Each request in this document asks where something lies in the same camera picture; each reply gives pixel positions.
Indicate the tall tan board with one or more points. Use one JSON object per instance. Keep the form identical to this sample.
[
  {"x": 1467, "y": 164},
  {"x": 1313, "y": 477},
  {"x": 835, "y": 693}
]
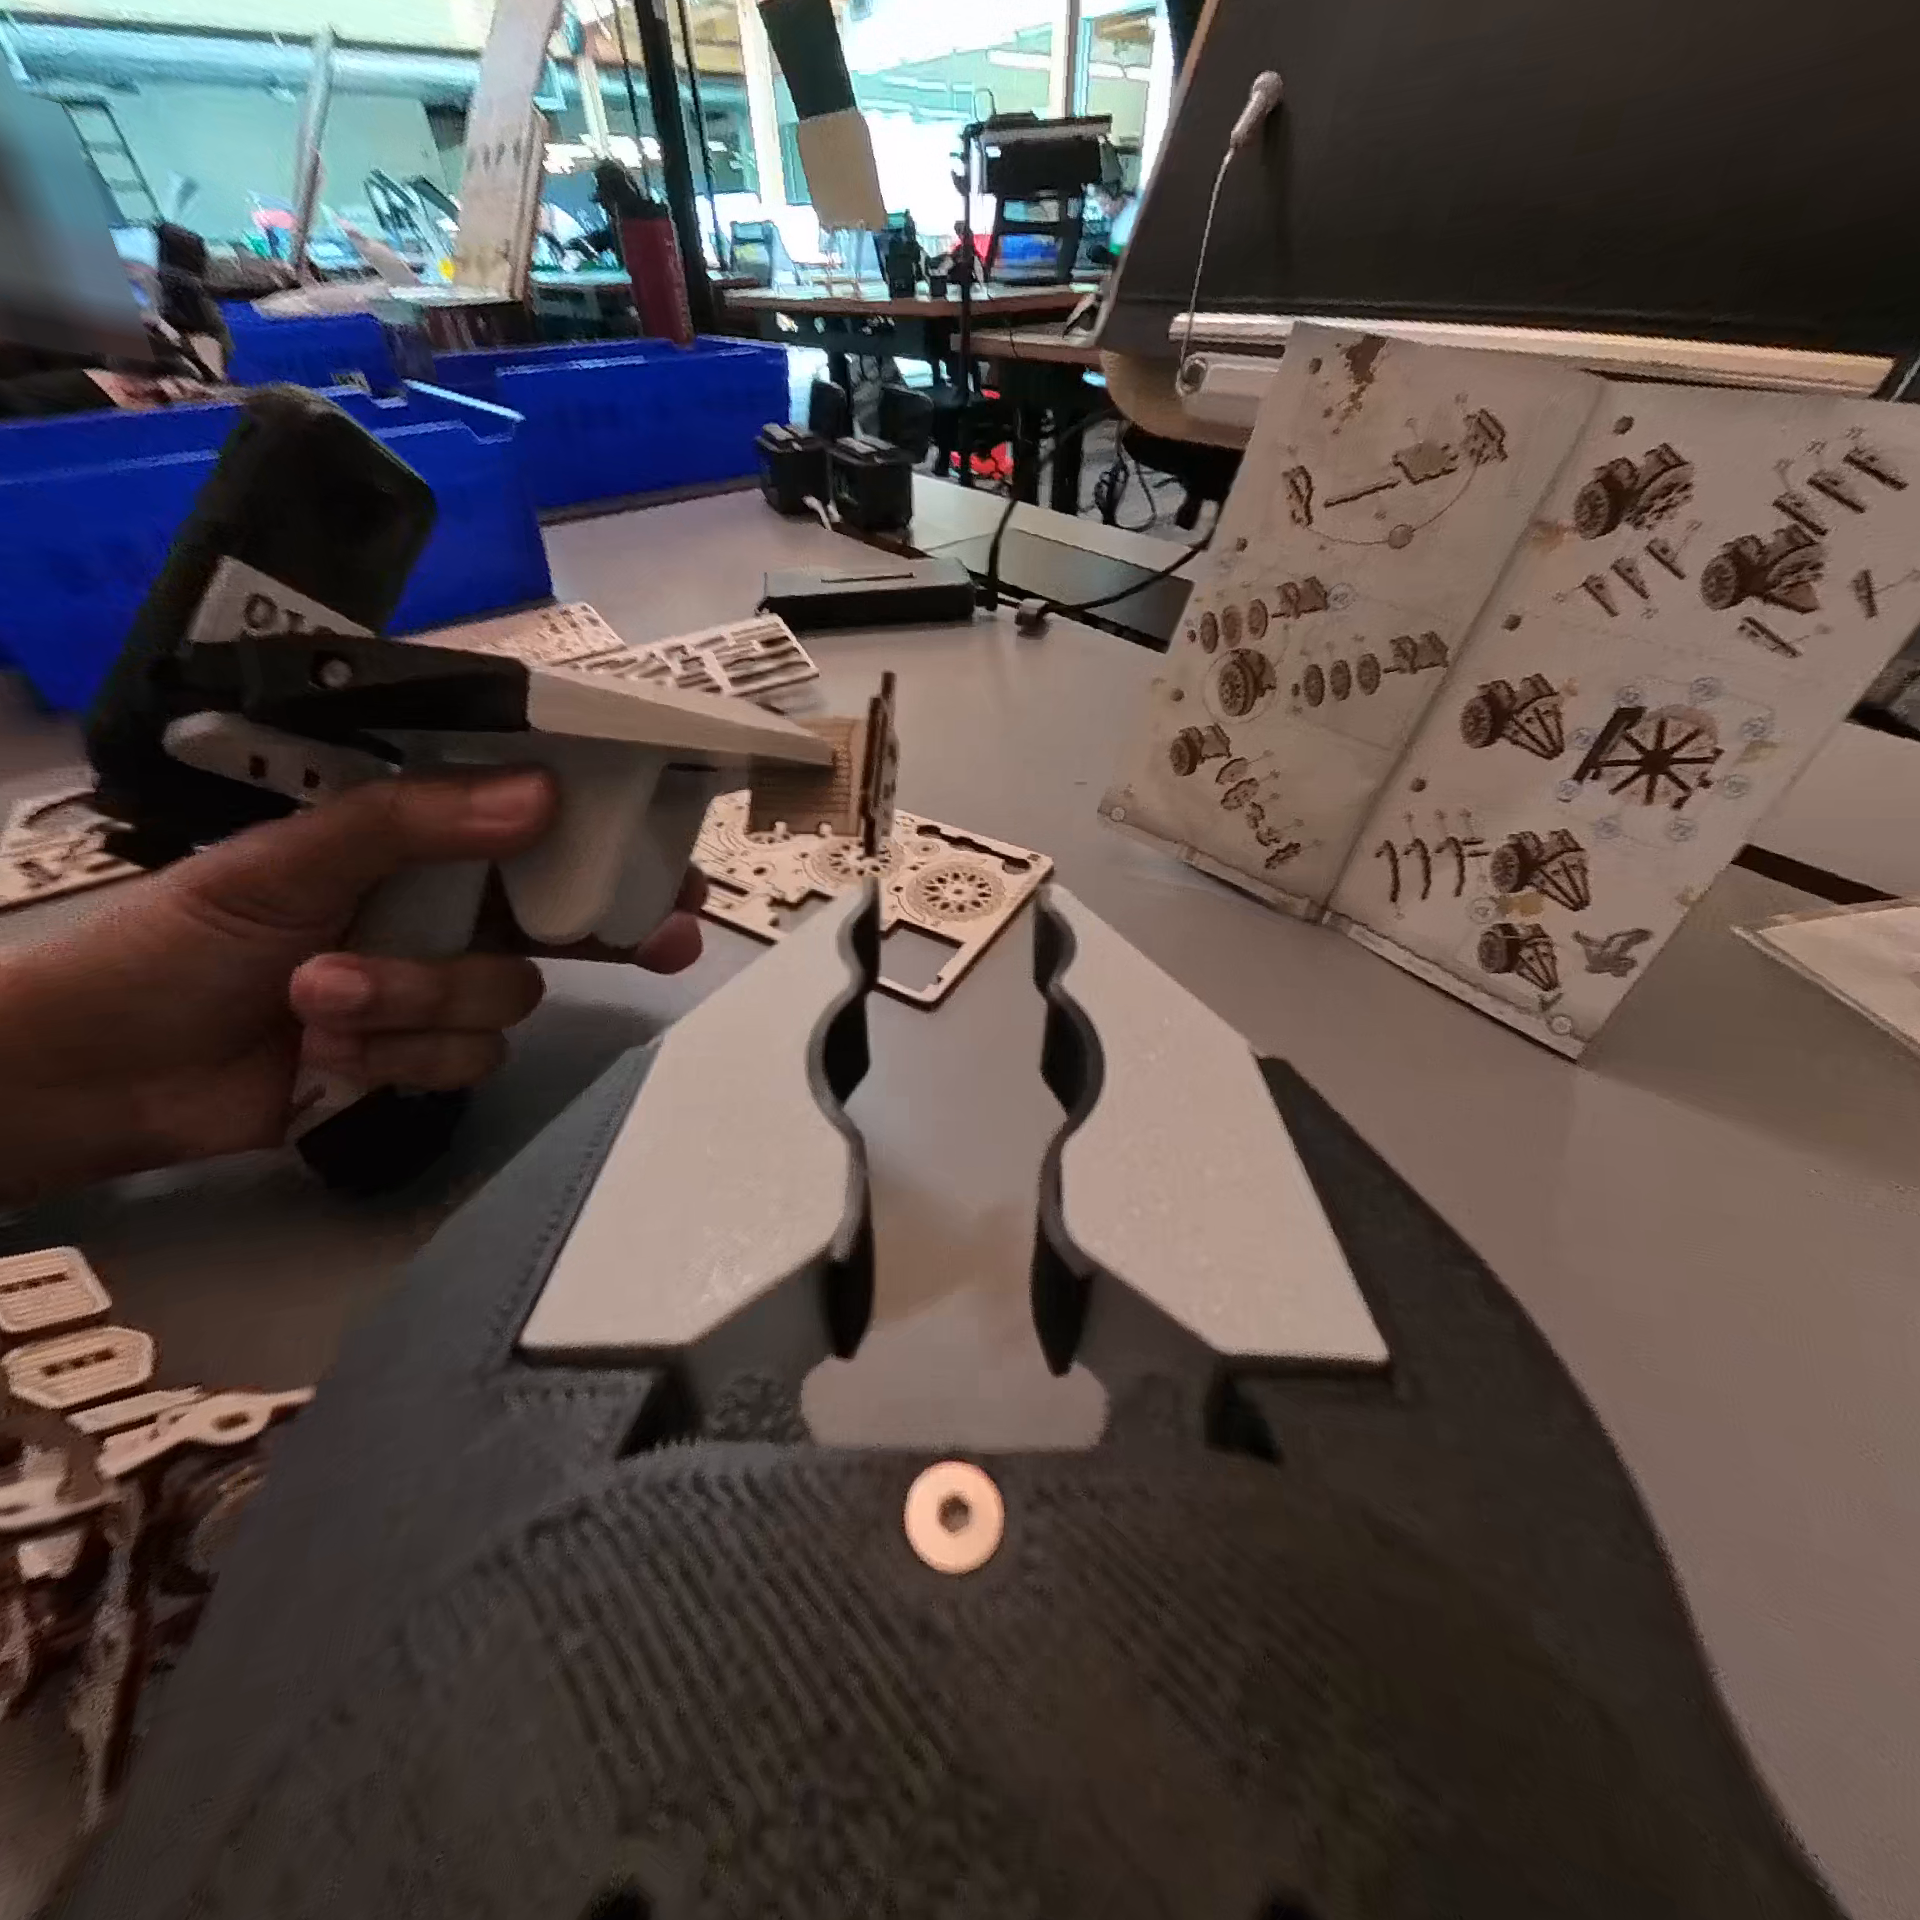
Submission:
[{"x": 505, "y": 149}]

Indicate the slotted wooden parts sheet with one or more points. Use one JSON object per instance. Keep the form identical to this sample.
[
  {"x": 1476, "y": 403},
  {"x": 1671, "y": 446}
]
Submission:
[{"x": 706, "y": 660}]

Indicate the black and tan panel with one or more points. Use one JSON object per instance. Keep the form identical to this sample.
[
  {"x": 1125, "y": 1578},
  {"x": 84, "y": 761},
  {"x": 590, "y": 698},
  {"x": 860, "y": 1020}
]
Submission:
[{"x": 839, "y": 164}]

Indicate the wooden office desk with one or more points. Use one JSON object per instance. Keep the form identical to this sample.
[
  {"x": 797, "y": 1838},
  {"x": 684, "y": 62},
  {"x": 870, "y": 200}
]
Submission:
[{"x": 902, "y": 306}]

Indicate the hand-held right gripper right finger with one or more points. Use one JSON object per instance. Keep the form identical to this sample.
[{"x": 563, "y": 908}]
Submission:
[{"x": 1214, "y": 1200}]

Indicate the pile of wooden model pieces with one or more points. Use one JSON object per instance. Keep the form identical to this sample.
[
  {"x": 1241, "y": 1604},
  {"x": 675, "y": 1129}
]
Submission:
[{"x": 91, "y": 1440}]

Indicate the black battery charger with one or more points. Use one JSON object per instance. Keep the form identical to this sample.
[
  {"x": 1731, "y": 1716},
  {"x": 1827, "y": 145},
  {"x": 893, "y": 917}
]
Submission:
[
  {"x": 870, "y": 486},
  {"x": 791, "y": 474}
]

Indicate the small wooden parts sheet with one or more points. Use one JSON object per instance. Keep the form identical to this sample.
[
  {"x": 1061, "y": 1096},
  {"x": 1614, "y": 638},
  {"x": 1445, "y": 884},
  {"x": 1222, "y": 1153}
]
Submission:
[{"x": 61, "y": 854}]

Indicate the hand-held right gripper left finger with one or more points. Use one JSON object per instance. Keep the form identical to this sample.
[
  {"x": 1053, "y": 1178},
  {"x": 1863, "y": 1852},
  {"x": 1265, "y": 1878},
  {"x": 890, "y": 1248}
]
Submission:
[{"x": 706, "y": 1185}]

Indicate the maroon bottle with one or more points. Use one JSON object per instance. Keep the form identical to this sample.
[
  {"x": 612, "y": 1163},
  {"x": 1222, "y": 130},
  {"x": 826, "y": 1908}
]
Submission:
[{"x": 653, "y": 269}]

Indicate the black flat box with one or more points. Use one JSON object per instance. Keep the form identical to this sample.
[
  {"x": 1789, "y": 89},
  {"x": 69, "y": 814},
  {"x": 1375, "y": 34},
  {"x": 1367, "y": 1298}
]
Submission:
[{"x": 870, "y": 596}]

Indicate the grey desk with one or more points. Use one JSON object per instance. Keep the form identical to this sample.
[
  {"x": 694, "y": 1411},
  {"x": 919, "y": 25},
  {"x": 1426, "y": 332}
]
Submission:
[{"x": 1500, "y": 1276}]

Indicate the person's left hand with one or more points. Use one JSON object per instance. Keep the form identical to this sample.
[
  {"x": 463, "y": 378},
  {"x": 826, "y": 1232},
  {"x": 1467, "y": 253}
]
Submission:
[{"x": 182, "y": 1020}]

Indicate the engraved wooden parts sheet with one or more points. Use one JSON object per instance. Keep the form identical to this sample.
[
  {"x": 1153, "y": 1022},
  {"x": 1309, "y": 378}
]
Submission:
[{"x": 563, "y": 638}]

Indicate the ribbed wooden model panel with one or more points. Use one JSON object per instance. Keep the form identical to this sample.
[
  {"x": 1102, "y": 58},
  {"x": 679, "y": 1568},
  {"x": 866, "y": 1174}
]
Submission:
[{"x": 810, "y": 780}]

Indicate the black pole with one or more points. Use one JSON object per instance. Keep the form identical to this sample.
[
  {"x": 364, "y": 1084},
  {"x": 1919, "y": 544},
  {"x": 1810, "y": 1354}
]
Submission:
[{"x": 658, "y": 118}]

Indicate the model instruction booklet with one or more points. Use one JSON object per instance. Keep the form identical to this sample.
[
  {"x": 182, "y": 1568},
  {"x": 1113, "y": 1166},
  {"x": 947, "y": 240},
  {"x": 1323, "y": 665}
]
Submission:
[{"x": 1426, "y": 674}]

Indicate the wooden parts sheet with wheels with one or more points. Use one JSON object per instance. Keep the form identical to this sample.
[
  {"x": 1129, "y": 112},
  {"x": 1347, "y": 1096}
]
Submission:
[{"x": 990, "y": 869}]

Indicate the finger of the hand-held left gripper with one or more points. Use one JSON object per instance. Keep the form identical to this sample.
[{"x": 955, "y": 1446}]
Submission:
[{"x": 645, "y": 721}]

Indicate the black display panel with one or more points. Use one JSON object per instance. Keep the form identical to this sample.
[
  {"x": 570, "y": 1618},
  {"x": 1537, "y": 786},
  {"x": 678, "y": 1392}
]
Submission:
[{"x": 1500, "y": 149}]

